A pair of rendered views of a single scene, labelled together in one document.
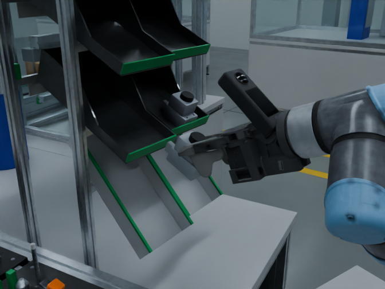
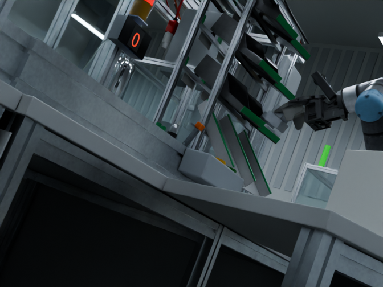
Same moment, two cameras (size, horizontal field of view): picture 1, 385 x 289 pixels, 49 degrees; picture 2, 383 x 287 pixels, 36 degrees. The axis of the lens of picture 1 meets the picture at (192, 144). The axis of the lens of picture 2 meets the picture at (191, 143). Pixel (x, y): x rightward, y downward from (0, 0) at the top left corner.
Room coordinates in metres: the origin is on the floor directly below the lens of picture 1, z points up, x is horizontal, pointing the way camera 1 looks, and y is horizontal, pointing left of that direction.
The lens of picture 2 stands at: (-1.06, 0.11, 0.73)
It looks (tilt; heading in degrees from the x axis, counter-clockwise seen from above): 10 degrees up; 4
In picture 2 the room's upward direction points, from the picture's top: 22 degrees clockwise
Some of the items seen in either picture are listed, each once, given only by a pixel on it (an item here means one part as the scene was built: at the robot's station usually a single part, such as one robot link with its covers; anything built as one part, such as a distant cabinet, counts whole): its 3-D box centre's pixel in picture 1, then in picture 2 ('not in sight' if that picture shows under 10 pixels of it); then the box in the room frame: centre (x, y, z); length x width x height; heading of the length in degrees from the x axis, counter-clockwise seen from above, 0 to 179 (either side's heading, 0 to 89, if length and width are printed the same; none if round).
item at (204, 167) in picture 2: not in sight; (212, 175); (0.38, 0.12, 0.93); 0.21 x 0.07 x 0.06; 152
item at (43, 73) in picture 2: not in sight; (151, 150); (0.24, 0.27, 0.91); 0.89 x 0.06 x 0.11; 152
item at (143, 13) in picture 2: not in sight; (139, 11); (0.44, 0.47, 1.29); 0.05 x 0.05 x 0.05
